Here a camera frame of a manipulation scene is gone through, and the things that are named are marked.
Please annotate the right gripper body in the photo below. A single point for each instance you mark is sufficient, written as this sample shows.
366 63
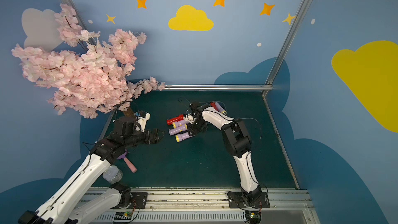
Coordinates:
191 124

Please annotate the purple flashlight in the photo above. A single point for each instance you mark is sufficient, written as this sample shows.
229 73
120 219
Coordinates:
182 136
178 129
220 108
179 123

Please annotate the pink cherry blossom tree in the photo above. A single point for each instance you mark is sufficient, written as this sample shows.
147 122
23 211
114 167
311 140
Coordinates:
93 82

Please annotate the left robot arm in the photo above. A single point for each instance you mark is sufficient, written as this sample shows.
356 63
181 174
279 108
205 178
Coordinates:
61 207

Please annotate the purple pink spatula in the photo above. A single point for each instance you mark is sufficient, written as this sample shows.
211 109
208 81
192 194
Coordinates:
131 166

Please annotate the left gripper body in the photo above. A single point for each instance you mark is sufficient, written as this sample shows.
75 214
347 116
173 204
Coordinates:
152 136

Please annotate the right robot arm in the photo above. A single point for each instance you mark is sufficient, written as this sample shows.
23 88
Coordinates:
236 140

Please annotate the silver tin can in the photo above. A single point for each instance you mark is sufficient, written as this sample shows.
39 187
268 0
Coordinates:
112 175

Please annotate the red flashlight upper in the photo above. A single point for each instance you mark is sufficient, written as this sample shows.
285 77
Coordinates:
170 121

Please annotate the large red flashlight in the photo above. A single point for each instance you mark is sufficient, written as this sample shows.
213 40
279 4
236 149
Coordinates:
213 105

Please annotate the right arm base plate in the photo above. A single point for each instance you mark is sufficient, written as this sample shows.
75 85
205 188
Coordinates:
239 199

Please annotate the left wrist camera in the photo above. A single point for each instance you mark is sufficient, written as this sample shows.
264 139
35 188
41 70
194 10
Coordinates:
141 119

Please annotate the purple flashlight bottom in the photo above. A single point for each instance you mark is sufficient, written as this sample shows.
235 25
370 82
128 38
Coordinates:
220 108

